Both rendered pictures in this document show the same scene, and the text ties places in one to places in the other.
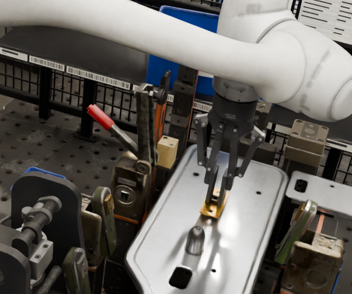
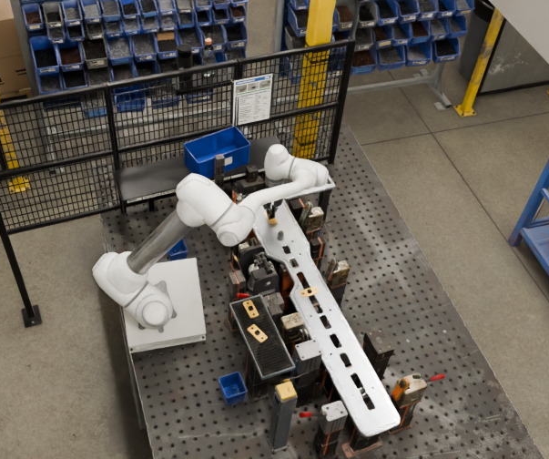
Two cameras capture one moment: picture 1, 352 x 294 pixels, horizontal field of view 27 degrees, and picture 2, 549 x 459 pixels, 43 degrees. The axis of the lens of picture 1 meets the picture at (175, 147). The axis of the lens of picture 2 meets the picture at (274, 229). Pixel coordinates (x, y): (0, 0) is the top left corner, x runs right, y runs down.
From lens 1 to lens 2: 228 cm
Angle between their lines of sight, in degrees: 33
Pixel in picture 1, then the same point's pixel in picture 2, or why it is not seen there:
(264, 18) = (287, 163)
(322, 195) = not seen: hidden behind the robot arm
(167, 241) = (271, 240)
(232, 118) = not seen: hidden behind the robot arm
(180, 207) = (261, 226)
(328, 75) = (320, 176)
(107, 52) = (167, 175)
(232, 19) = (276, 167)
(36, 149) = (140, 229)
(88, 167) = not seen: hidden behind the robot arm
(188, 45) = (289, 192)
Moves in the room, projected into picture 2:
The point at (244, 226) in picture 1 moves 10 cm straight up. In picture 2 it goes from (285, 219) to (287, 205)
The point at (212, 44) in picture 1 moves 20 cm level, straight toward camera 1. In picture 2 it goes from (294, 188) to (321, 218)
